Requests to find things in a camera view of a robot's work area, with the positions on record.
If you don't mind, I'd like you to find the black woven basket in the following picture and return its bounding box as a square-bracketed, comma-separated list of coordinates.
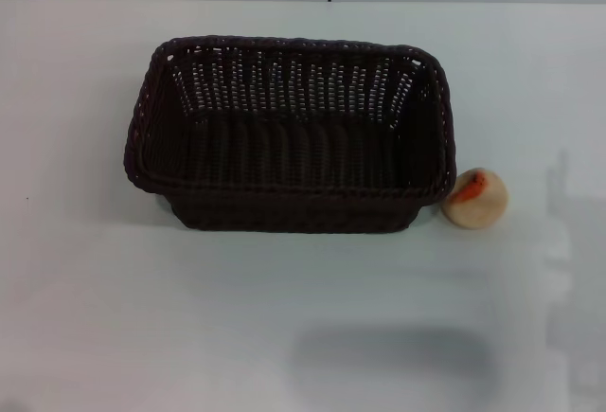
[123, 36, 459, 235]

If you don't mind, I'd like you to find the cream bun with orange topping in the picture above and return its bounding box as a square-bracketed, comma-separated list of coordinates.
[441, 166, 509, 230]

